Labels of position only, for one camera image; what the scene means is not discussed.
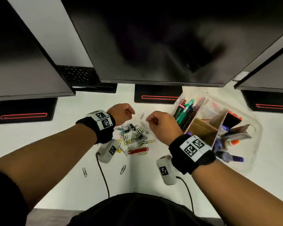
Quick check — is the person's right hand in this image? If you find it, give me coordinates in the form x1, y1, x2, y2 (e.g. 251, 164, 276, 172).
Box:
145, 111, 184, 147

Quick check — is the person's left hand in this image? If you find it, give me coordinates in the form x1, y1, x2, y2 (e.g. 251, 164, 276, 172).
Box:
107, 103, 136, 127

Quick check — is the bundle of pens and markers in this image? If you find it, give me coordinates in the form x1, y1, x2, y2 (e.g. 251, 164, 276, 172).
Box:
173, 97, 206, 132

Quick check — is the pile of coloured paper clips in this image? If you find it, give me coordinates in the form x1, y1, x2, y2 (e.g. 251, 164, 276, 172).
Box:
82, 112, 155, 178

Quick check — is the black stapler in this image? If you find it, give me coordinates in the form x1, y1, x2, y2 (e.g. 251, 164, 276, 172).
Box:
223, 111, 243, 130

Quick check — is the purple ink bottle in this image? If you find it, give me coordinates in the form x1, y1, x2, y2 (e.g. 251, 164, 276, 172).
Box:
216, 150, 245, 163

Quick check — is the long black staple box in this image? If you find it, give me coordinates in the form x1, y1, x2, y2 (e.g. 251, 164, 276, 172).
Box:
220, 124, 253, 142

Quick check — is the clear plastic storage box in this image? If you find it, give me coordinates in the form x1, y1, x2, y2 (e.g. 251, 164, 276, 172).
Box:
171, 93, 264, 173

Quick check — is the person's right forearm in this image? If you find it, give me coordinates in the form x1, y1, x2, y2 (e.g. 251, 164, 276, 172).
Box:
191, 159, 283, 226

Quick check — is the person's left forearm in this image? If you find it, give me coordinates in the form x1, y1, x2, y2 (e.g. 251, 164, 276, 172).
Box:
0, 123, 97, 210

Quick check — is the white desk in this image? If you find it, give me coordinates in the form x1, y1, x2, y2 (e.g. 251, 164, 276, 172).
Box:
0, 80, 283, 218

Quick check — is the person's black clothing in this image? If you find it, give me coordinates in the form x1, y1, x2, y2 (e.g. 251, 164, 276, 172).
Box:
0, 169, 215, 226

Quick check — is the black marker wristband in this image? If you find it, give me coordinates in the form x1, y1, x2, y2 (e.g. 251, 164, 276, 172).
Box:
76, 110, 116, 144
169, 134, 216, 175

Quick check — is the black keyboard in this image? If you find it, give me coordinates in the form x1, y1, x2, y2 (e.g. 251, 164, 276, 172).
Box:
56, 65, 97, 84
72, 83, 118, 94

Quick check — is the black computer monitor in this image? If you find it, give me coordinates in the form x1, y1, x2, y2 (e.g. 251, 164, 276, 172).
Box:
0, 0, 76, 101
60, 0, 283, 88
233, 43, 283, 94

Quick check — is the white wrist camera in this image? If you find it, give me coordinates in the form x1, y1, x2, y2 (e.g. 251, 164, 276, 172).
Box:
156, 155, 177, 186
96, 139, 120, 164

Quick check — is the black cable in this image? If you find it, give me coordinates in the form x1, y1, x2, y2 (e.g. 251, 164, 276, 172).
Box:
96, 153, 110, 198
176, 176, 194, 213

